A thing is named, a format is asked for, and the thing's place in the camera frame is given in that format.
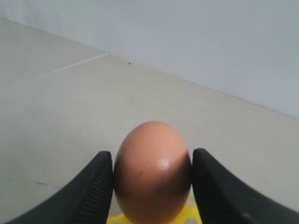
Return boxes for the yellow plastic egg tray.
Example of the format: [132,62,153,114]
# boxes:
[106,195,202,224]

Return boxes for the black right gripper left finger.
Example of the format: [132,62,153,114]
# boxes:
[9,151,113,224]

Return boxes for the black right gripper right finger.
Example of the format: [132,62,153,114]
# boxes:
[192,148,299,224]

